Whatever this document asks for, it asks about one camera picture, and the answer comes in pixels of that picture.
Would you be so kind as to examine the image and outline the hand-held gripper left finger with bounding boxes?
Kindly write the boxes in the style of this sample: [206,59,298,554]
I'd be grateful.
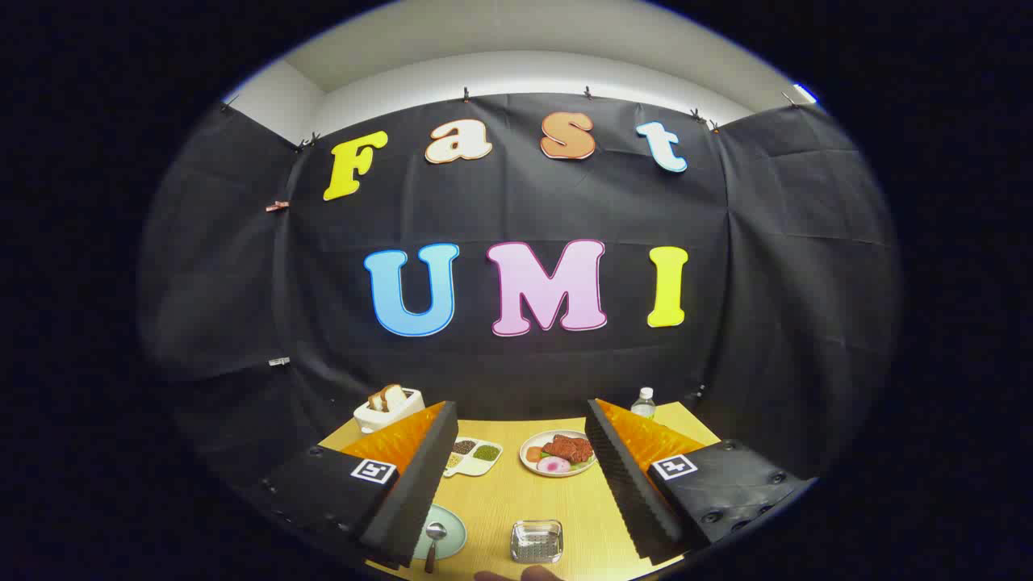
[242,401,459,570]

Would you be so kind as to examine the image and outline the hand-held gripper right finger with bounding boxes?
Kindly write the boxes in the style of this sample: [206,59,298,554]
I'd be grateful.
[584,398,816,566]

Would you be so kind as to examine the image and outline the metal spoon with brown handle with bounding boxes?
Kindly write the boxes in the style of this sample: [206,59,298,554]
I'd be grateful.
[424,522,448,575]

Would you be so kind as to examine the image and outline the white divided dish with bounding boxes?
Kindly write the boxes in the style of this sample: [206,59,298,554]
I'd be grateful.
[443,437,504,478]

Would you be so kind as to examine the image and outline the brown meat slices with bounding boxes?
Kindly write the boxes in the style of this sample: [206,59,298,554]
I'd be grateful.
[542,434,594,465]

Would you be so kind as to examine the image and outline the white toaster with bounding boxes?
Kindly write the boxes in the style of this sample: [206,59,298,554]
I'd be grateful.
[353,387,425,434]

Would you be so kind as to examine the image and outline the light green plate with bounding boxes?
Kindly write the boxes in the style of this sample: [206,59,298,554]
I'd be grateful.
[413,504,468,561]

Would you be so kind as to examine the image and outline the white oval food plate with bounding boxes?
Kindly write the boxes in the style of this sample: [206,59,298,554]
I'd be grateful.
[519,429,598,479]

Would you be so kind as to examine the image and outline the perforated metal basket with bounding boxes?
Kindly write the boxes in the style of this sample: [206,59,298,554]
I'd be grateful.
[510,520,563,564]

